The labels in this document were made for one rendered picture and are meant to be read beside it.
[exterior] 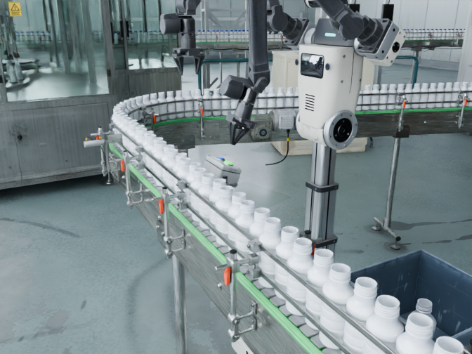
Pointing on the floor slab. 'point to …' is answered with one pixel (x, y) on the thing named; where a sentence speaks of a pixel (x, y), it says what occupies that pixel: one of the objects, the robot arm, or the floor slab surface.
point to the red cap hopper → (221, 26)
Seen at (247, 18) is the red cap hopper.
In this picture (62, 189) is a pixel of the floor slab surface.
